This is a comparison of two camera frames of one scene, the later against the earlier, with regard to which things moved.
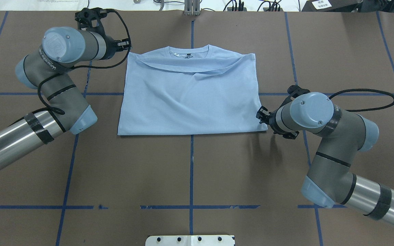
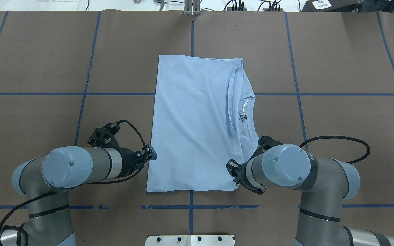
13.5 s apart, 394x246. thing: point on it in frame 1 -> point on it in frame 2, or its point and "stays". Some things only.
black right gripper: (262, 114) -> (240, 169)
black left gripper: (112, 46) -> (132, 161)
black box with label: (331, 5) stays
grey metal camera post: (192, 8) stays
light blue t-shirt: (169, 90) -> (204, 118)
